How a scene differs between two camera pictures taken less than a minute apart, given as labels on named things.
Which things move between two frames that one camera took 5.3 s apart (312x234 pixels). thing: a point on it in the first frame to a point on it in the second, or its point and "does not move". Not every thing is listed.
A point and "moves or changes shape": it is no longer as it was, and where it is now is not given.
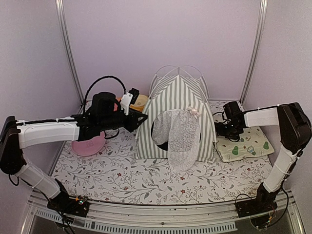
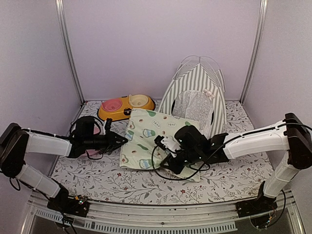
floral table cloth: x=117 y=176 does not move
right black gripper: x=219 y=125 to x=170 y=162
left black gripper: x=133 y=124 to x=112 y=145
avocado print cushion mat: x=253 y=143 moves or changes shape
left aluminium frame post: x=69 y=48 does not move
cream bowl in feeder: x=141 y=100 does not move
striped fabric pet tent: x=177 y=125 to x=197 y=92
